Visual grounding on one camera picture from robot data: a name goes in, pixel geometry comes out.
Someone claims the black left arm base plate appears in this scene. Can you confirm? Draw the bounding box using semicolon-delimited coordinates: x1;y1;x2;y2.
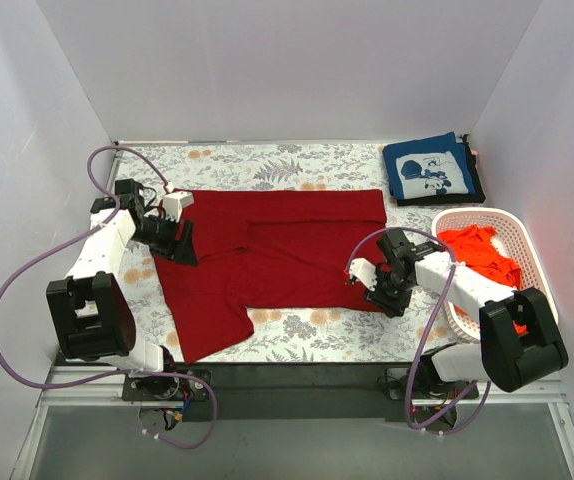
121;369;211;402

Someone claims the aluminium frame rail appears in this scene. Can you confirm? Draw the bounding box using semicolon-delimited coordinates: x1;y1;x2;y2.
39;364;567;406

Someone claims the black folded t-shirt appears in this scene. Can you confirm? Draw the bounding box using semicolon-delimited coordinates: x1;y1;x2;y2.
390;136;485;206

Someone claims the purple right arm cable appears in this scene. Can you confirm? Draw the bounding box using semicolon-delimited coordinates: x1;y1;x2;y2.
344;227;493;434

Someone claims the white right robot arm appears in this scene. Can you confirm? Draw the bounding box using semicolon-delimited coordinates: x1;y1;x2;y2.
347;227;569;398

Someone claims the dark red t-shirt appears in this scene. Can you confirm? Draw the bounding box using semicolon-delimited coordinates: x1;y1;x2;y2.
154;190;387;363

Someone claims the floral patterned table cloth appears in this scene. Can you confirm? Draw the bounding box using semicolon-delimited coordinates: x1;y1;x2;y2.
109;143;459;362

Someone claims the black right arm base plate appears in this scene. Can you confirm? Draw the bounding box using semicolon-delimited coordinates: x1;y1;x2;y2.
375;367;481;401

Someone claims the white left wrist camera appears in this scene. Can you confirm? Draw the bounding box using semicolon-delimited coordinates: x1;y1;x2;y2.
160;190;194;222

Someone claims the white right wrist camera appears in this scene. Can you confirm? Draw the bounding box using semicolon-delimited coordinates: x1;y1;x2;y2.
346;258;378;291

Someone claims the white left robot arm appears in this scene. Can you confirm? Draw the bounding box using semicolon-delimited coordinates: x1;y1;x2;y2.
46;179;198;400

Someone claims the white plastic laundry basket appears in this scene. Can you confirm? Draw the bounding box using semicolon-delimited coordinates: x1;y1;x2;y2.
431;207;558;343

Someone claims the orange t-shirt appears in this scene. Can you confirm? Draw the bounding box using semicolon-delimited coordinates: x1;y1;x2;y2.
438;224;533;338

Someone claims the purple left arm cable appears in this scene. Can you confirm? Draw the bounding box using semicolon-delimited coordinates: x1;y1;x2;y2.
0;144;218;450

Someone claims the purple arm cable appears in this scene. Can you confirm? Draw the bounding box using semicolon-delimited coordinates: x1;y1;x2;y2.
344;227;493;434
0;144;218;450

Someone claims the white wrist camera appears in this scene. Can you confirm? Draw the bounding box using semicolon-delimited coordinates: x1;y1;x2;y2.
346;258;378;291
160;190;194;222

